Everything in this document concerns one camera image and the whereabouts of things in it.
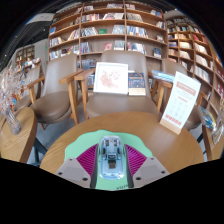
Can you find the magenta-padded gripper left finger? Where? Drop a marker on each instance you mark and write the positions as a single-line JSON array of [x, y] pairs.
[[85, 163]]

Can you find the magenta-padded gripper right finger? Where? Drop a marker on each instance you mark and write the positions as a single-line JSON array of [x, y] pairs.
[[138, 163]]

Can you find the transparent computer mouse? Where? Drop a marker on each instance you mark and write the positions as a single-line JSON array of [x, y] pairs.
[[112, 156]]

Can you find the green wavy-edged mouse pad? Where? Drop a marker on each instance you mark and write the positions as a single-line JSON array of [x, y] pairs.
[[83, 140]]

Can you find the brown padded wooden armchair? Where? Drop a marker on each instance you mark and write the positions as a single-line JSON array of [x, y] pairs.
[[23, 103], [120, 105], [170, 66], [53, 106]]

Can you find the round wooden side table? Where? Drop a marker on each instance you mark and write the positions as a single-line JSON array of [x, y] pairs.
[[16, 140], [216, 150]]

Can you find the white table sign wooden base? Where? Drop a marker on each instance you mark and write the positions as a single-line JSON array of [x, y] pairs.
[[180, 103]]

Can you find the dark cover book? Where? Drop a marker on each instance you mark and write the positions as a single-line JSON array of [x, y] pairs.
[[137, 83]]

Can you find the stack of colourful books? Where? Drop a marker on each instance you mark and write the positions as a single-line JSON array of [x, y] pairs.
[[206, 118]]

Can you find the glass vase pink dried flowers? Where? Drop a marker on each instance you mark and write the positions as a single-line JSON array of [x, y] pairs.
[[12, 123]]

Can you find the white framed red-print picture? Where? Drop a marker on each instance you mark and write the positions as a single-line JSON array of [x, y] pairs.
[[110, 78]]

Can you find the light blue book stack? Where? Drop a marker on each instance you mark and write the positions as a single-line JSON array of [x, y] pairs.
[[163, 76]]

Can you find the small distant wooden bookshelf unit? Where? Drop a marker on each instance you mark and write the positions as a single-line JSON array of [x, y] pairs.
[[25, 55]]

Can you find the tall curved wooden bookshelf unit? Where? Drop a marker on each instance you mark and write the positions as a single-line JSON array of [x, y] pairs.
[[186, 40]]

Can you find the wide wooden bookshelf unit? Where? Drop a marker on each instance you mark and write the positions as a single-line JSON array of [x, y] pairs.
[[100, 31]]

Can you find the white hanging ceiling sign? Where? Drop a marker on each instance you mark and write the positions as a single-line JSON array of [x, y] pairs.
[[40, 18]]

